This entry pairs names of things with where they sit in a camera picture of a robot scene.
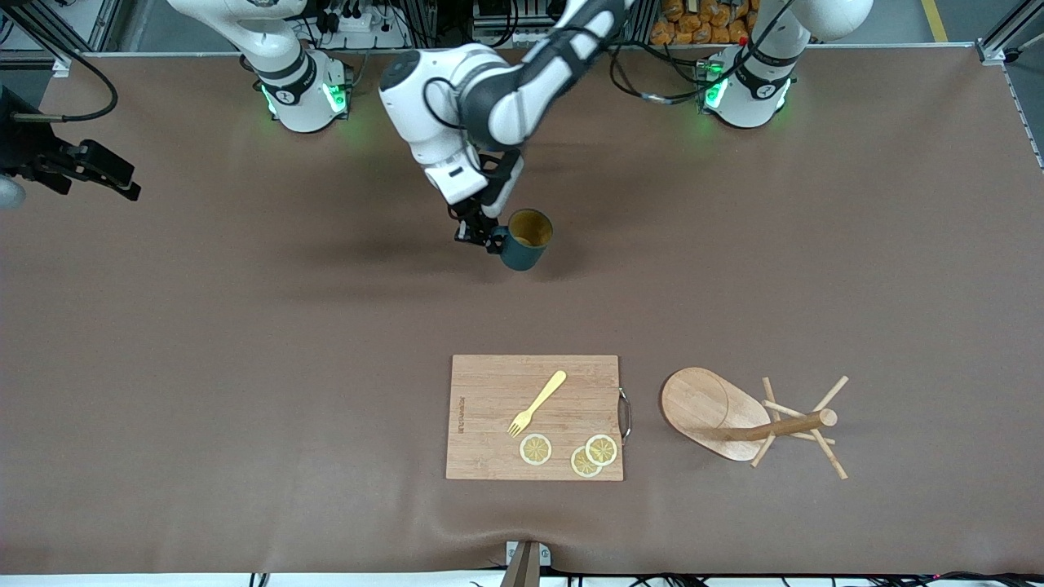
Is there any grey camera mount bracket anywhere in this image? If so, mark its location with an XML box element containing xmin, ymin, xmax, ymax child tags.
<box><xmin>502</xmin><ymin>540</ymin><xmax>552</xmax><ymax>587</ymax></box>

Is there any yellow plastic fork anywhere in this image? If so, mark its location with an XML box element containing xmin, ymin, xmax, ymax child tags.
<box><xmin>507</xmin><ymin>370</ymin><xmax>568</xmax><ymax>438</ymax></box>

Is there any dark equipment rack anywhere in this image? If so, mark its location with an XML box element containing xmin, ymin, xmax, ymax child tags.
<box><xmin>408</xmin><ymin>0</ymin><xmax>653</xmax><ymax>50</ymax></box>

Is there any wooden mug tree rack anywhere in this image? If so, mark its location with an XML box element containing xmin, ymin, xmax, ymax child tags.
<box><xmin>659</xmin><ymin>367</ymin><xmax>850</xmax><ymax>480</ymax></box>

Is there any white power strip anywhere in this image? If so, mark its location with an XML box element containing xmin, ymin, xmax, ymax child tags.
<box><xmin>314</xmin><ymin>0</ymin><xmax>409</xmax><ymax>50</ymax></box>

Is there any wooden cutting board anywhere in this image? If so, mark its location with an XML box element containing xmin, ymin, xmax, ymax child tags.
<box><xmin>445</xmin><ymin>355</ymin><xmax>633</xmax><ymax>482</ymax></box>

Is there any aluminium frame profile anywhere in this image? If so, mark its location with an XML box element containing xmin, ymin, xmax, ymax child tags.
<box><xmin>977</xmin><ymin>0</ymin><xmax>1044</xmax><ymax>64</ymax></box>
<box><xmin>0</xmin><ymin>0</ymin><xmax>123</xmax><ymax>78</ymax></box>

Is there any teal mug yellow inside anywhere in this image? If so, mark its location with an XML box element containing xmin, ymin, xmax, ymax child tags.
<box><xmin>489</xmin><ymin>209</ymin><xmax>554</xmax><ymax>271</ymax></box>

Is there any orange packets pile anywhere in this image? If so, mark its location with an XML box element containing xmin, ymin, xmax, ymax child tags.
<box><xmin>651</xmin><ymin>0</ymin><xmax>759</xmax><ymax>46</ymax></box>

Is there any brown table mat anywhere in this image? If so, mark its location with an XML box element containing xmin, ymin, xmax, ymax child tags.
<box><xmin>0</xmin><ymin>45</ymin><xmax>1044</xmax><ymax>576</ymax></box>

